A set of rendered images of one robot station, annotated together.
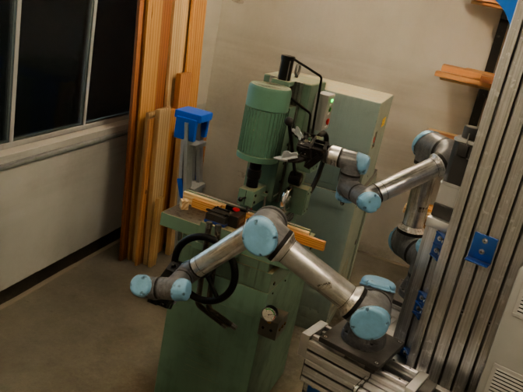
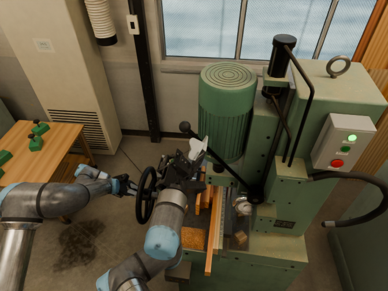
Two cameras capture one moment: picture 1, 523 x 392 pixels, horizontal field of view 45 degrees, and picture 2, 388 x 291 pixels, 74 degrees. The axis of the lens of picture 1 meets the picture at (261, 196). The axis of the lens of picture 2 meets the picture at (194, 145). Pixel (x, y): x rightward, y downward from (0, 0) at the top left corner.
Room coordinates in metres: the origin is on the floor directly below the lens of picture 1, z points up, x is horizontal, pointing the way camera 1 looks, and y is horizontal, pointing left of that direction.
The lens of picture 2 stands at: (2.28, -0.60, 1.89)
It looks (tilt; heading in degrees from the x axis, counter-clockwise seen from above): 45 degrees down; 79
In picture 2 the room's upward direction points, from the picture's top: straight up
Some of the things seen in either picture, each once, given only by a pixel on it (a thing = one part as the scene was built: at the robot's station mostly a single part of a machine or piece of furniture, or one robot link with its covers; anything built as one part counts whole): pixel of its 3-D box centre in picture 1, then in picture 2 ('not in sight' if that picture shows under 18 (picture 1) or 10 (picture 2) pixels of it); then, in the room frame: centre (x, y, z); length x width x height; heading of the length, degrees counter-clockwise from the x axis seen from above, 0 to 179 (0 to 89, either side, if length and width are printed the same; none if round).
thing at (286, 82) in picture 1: (285, 75); (279, 68); (2.64, 0.00, 1.54); 0.08 x 0.08 x 0.17; 71
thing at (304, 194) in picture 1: (297, 198); (262, 215); (2.63, -0.16, 1.02); 0.09 x 0.07 x 0.12; 71
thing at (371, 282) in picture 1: (374, 297); not in sight; (1.87, -0.43, 0.98); 0.13 x 0.12 x 0.14; 169
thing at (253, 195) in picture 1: (251, 195); (222, 176); (2.52, 0.04, 1.03); 0.14 x 0.07 x 0.09; 161
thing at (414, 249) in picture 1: (426, 258); not in sight; (2.31, -0.69, 0.98); 0.13 x 0.12 x 0.14; 26
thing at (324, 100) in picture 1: (322, 110); (339, 144); (2.76, -0.19, 1.40); 0.10 x 0.06 x 0.16; 161
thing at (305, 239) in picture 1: (256, 223); (215, 200); (2.49, 0.00, 0.92); 0.62 x 0.02 x 0.04; 71
